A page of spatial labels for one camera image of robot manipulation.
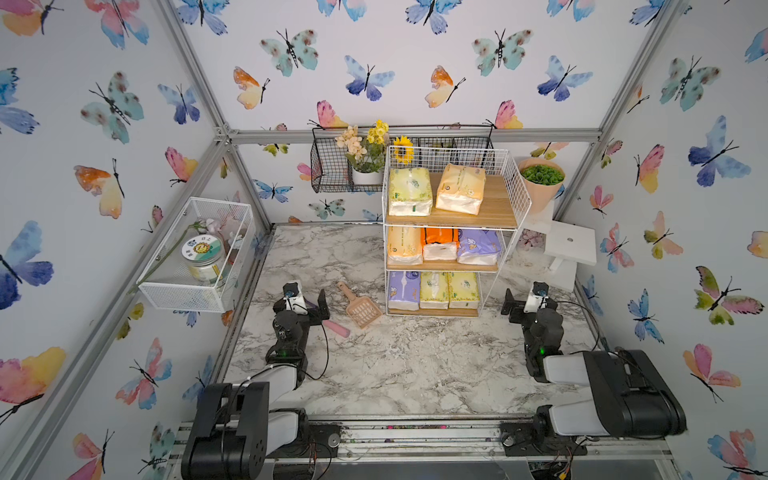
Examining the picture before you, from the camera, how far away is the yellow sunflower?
82 cm

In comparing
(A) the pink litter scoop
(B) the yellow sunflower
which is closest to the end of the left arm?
(A) the pink litter scoop

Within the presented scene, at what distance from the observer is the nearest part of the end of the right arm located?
2.52 feet

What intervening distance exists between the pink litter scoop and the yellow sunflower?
18.1 inches
